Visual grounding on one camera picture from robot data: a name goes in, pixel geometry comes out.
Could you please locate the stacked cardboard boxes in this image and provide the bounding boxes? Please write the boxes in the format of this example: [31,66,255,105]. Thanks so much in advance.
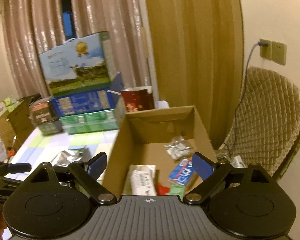
[0,100,34,150]

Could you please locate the yellow brown curtain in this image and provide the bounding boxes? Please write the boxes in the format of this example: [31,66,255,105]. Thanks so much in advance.
[146,0,243,148]

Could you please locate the quilted beige chair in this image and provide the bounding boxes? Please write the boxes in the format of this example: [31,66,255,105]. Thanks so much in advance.
[219,67,300,179]

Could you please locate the clear plastic packet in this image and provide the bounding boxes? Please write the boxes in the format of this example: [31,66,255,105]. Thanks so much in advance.
[164,136,193,160]

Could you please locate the grey charger cable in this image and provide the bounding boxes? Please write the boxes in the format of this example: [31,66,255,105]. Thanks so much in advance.
[222,41,268,160]

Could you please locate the dark red gift box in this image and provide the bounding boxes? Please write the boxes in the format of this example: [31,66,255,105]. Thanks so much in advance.
[120,86,155,113]

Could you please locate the beige curtain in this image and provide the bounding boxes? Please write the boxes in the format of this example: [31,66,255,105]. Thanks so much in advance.
[2,0,151,97]

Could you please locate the white power strip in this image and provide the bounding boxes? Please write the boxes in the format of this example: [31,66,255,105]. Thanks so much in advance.
[223,155,246,168]

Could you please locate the green small packet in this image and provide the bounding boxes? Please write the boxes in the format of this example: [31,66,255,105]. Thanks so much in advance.
[168,184,185,199]

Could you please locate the silver green foil bag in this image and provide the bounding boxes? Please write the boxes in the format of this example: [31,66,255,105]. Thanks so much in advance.
[51,146,90,167]

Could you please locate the checked tablecloth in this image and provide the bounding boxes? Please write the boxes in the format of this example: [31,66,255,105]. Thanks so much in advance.
[11,129,119,170]

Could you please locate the blue milk carton box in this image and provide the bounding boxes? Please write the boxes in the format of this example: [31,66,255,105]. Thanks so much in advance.
[52,72,125,117]

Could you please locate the white wall socket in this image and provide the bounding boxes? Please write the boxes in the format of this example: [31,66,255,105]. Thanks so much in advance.
[259,39,287,66]

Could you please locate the cow picture milk carton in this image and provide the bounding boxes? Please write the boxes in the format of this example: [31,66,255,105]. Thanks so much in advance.
[39,31,117,95]

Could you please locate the brown cardboard box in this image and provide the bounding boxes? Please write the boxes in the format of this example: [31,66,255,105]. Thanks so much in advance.
[102,106,217,197]

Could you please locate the blue white clear box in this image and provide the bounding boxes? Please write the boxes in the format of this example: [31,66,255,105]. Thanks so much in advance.
[168,158,196,188]

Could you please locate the green drink carton pack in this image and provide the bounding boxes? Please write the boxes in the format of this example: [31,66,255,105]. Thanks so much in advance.
[60,98,125,134]

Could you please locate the red snack packet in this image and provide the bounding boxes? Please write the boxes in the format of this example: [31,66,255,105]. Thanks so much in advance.
[155,184,170,196]

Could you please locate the black noodle bowl package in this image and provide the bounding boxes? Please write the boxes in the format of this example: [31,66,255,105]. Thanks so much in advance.
[30,97,63,136]

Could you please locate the white paper packet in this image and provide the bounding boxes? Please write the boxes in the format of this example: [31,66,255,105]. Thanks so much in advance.
[122,165,157,196]

